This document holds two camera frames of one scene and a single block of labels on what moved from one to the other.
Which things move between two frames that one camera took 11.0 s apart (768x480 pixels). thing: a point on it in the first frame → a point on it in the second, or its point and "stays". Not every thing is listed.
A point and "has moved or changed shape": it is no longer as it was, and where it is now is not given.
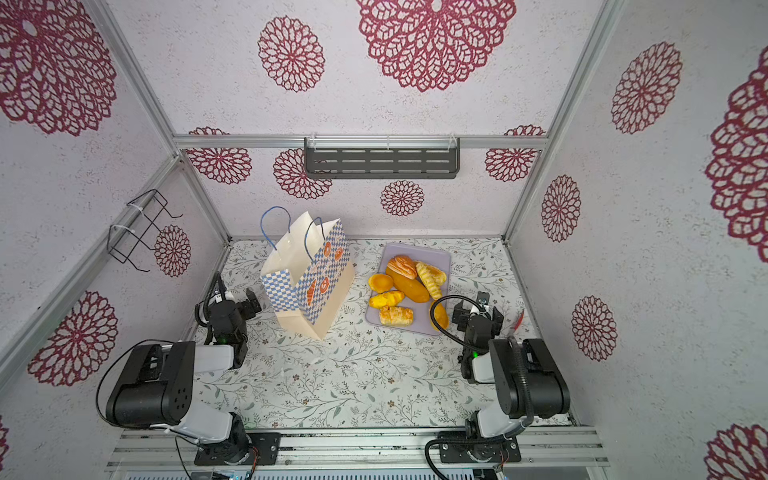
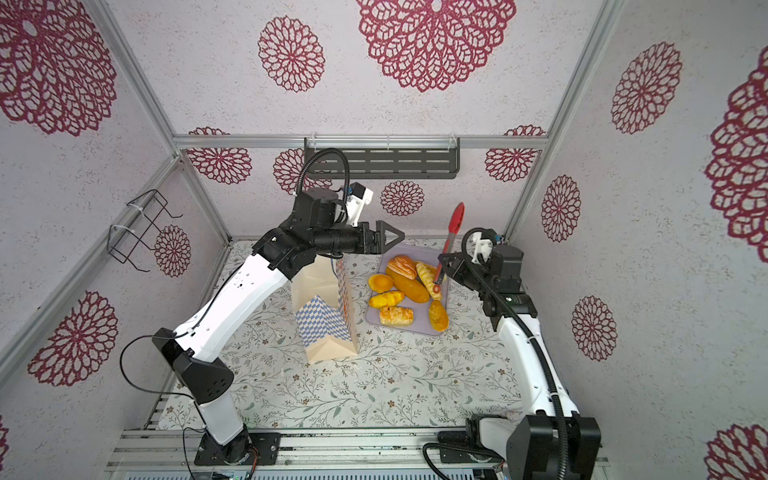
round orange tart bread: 380,283 stays
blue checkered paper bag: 310,273 has moved or changed shape
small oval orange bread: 440,315 stays
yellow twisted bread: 389,298 stays
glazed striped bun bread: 403,265 stays
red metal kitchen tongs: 520,320 has moved or changed shape
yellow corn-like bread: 432,278 stays
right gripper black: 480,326 → 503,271
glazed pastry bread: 396,316 stays
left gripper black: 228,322 → 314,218
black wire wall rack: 124,243 stays
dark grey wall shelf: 382,157 stays
